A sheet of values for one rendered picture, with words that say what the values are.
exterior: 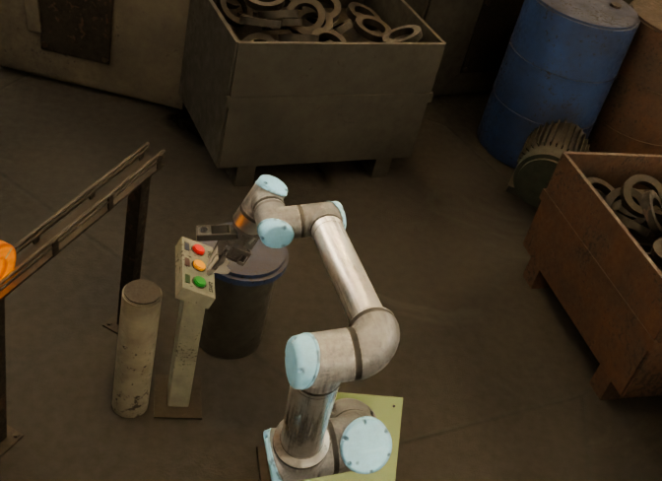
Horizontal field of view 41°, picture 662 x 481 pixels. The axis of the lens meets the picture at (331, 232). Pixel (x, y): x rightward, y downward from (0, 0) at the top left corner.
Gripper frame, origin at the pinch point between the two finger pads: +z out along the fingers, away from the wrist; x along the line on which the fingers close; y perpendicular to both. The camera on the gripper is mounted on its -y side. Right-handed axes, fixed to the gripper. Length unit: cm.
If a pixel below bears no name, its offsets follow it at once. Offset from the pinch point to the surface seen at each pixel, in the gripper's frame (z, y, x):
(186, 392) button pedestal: 53, 20, 2
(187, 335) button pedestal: 28.7, 7.9, 2.4
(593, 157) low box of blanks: -53, 159, 96
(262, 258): 12.7, 28.9, 33.6
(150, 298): 17.4, -10.1, 0.6
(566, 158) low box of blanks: -49, 144, 90
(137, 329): 28.1, -9.2, -2.5
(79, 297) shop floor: 74, -14, 55
